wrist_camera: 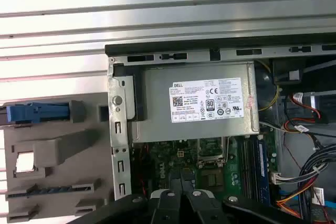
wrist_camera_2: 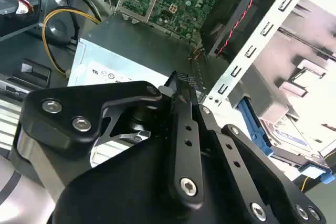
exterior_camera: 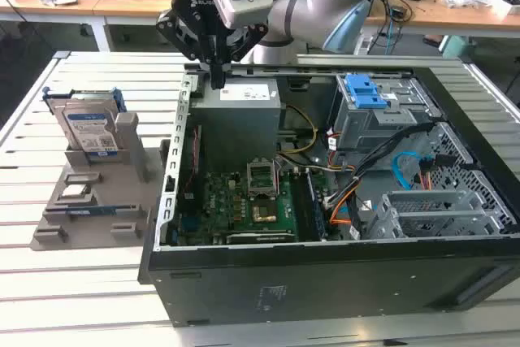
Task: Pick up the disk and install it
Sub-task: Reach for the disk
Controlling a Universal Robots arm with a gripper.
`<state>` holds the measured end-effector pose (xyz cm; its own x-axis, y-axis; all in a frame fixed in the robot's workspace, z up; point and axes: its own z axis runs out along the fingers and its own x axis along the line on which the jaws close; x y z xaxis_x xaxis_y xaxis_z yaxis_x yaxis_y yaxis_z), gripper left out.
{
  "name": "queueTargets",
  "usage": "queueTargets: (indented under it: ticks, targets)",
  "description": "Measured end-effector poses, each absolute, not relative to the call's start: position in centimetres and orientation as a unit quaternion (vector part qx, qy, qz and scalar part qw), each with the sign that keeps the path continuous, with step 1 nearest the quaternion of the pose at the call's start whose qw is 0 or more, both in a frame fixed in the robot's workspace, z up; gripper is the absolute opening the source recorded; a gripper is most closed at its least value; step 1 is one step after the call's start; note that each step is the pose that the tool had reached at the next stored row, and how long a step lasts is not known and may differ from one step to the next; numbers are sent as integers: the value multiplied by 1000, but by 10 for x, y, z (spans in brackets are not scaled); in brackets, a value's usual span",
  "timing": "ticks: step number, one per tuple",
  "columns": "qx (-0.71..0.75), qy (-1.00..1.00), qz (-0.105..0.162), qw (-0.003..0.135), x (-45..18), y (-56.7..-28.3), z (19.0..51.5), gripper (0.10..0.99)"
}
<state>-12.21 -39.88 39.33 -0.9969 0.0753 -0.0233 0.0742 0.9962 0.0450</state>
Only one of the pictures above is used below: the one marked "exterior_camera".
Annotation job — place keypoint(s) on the installed RAM stick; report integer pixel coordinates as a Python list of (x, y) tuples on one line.
[(316, 205)]

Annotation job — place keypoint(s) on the white power strip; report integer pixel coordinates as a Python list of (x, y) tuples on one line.
[(362, 45)]

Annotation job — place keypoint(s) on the grey parts rack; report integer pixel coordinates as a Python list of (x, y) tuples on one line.
[(113, 184)]

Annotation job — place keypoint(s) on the pale green bin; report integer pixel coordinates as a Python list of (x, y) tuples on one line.
[(455, 46)]

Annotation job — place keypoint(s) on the silver CPU chip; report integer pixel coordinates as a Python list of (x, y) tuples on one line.
[(74, 191)]

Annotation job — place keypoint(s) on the CPU socket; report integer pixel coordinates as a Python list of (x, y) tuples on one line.
[(264, 213)]

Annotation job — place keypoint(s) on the grey disk bay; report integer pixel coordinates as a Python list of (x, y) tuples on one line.
[(430, 200)]

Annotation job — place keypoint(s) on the blue drive latch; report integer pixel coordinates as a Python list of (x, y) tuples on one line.
[(363, 91)]

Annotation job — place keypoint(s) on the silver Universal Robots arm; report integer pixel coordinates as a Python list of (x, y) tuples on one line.
[(300, 9)]

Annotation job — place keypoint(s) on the grey power supply unit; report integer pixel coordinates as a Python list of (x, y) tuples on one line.
[(235, 127)]

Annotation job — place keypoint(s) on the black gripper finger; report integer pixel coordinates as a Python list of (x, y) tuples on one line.
[(252, 40), (178, 34)]

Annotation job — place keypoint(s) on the hard disk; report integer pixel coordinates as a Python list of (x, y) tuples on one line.
[(89, 127)]

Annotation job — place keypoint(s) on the black PC case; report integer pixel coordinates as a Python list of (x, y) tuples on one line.
[(325, 282)]

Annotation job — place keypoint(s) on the grey drive cage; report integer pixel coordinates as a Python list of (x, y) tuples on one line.
[(365, 127)]

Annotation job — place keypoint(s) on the wooden desk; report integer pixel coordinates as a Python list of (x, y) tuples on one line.
[(134, 5)]

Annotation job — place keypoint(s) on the loose RAM stick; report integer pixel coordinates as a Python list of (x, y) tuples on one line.
[(91, 211)]

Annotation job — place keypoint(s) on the green motherboard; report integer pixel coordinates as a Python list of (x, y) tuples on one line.
[(223, 205)]

